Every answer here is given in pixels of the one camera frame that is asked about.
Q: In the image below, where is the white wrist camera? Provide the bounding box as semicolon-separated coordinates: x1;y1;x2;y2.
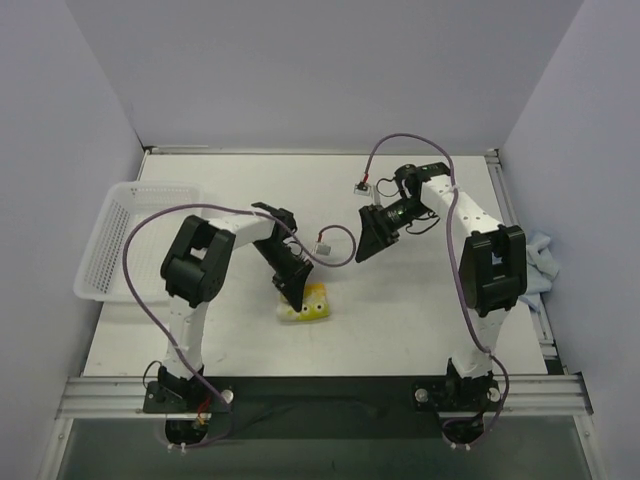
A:
313;241;331;257
353;182;371;196

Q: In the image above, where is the aluminium front rail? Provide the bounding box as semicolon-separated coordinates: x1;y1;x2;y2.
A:
57;375;593;420

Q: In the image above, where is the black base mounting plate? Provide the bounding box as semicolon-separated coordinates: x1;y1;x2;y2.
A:
142;376;502;445

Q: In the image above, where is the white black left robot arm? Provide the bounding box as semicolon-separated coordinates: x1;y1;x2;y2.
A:
158;202;313;412

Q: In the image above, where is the yellow green patterned towel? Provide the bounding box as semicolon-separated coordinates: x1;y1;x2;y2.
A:
276;283;331;323

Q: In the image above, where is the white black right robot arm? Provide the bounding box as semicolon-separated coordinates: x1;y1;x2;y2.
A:
355;162;527;410

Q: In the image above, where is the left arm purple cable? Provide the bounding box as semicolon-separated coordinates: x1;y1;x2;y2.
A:
123;204;357;449

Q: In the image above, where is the light blue towel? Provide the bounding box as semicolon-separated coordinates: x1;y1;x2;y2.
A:
519;231;560;313

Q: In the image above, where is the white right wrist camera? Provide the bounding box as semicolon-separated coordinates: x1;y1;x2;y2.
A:
353;182;371;196

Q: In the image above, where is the aluminium right side rail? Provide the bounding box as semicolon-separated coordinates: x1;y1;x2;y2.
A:
484;149;567;375

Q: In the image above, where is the white perforated plastic basket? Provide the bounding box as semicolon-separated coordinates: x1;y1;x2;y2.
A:
73;181;203;304

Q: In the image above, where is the aluminium rail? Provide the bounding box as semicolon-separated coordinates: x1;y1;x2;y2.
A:
57;375;593;420
484;149;567;375

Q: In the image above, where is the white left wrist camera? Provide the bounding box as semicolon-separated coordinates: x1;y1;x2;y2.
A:
313;241;331;257

